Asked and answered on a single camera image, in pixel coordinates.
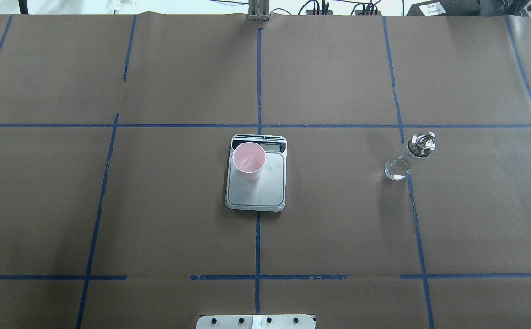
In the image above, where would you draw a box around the silver kitchen scale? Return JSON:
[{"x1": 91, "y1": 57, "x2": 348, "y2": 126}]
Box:
[{"x1": 224, "y1": 134, "x2": 288, "y2": 212}]

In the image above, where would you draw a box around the pink plastic cup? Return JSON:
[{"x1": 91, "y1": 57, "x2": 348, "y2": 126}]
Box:
[{"x1": 232, "y1": 142, "x2": 267, "y2": 180}]

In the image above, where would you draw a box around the black box with label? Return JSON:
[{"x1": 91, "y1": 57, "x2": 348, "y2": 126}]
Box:
[{"x1": 405, "y1": 0, "x2": 481, "y2": 16}]

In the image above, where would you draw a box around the clear glass sauce bottle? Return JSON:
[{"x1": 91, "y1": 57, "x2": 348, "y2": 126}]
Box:
[{"x1": 384, "y1": 131, "x2": 436, "y2": 181}]

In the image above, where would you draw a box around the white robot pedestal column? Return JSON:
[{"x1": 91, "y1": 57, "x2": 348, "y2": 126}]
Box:
[{"x1": 196, "y1": 314, "x2": 317, "y2": 329}]

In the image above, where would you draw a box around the aluminium frame post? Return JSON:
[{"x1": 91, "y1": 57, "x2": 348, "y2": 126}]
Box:
[{"x1": 247, "y1": 0, "x2": 271, "y2": 21}]

